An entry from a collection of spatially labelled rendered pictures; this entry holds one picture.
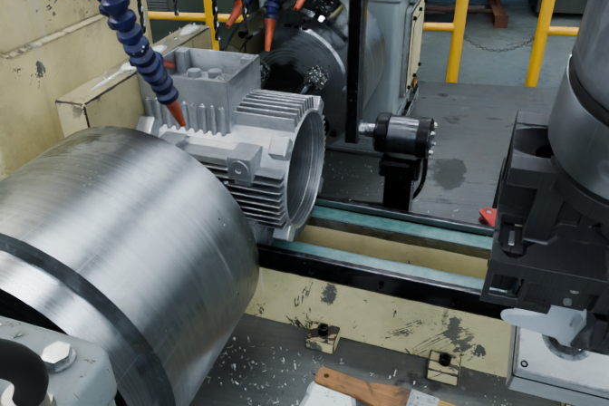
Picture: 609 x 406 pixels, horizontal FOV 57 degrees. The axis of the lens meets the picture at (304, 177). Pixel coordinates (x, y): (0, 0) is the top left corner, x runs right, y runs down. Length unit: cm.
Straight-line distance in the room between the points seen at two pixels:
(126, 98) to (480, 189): 70
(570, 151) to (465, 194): 86
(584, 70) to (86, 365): 27
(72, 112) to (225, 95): 17
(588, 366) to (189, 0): 379
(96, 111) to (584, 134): 53
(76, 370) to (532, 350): 32
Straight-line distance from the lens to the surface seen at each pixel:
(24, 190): 47
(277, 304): 79
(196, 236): 46
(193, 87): 68
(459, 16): 295
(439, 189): 111
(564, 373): 47
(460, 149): 126
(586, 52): 23
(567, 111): 25
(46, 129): 79
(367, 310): 75
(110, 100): 68
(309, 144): 80
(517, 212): 33
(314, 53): 89
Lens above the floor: 139
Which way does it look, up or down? 32 degrees down
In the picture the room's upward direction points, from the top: 1 degrees counter-clockwise
